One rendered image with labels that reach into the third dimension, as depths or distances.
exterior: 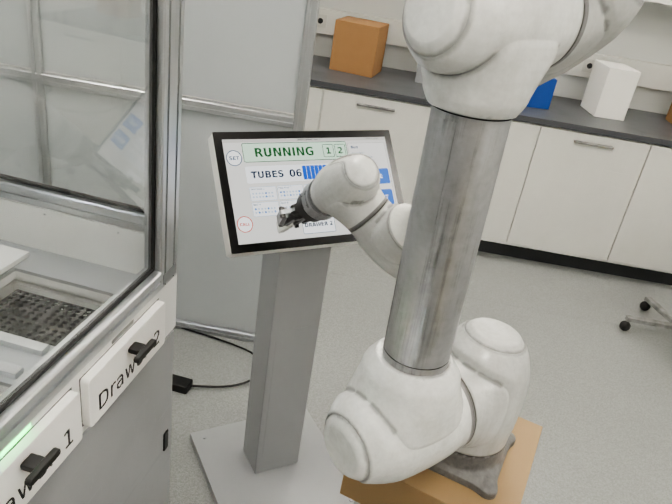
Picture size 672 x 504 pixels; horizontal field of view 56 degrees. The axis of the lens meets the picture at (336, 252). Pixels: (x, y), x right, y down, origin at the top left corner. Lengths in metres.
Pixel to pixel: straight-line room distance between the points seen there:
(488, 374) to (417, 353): 0.19
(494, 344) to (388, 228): 0.31
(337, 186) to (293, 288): 0.65
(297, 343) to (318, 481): 0.54
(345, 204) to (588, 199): 2.86
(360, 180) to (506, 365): 0.42
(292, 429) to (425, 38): 1.64
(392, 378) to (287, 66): 1.62
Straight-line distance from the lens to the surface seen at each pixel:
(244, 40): 2.38
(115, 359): 1.27
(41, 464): 1.10
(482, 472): 1.21
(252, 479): 2.23
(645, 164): 3.99
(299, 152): 1.67
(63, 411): 1.17
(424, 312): 0.87
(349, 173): 1.19
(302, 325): 1.90
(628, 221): 4.10
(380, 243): 1.24
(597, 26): 0.86
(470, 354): 1.06
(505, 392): 1.09
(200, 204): 2.61
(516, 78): 0.75
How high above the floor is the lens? 1.70
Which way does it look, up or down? 27 degrees down
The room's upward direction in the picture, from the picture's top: 9 degrees clockwise
